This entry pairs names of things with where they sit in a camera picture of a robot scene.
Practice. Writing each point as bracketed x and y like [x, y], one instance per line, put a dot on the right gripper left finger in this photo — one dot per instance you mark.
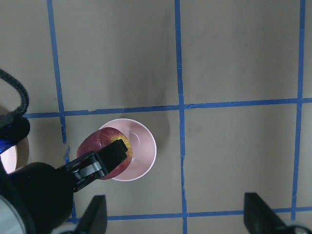
[94, 220]

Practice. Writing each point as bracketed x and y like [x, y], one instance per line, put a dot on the pink plate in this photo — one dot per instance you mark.
[16, 156]

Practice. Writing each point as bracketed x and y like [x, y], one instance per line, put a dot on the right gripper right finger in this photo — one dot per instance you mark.
[259, 218]

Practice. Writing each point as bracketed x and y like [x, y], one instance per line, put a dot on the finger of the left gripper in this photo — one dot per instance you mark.
[83, 170]

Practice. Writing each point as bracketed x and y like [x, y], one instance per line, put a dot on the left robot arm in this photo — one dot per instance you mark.
[14, 216]

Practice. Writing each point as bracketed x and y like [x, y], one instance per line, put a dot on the red apple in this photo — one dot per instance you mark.
[113, 147]

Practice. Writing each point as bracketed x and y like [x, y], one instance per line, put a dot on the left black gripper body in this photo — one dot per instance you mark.
[47, 193]

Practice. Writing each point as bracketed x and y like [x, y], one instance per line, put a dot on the pink bowl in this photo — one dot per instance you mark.
[143, 144]

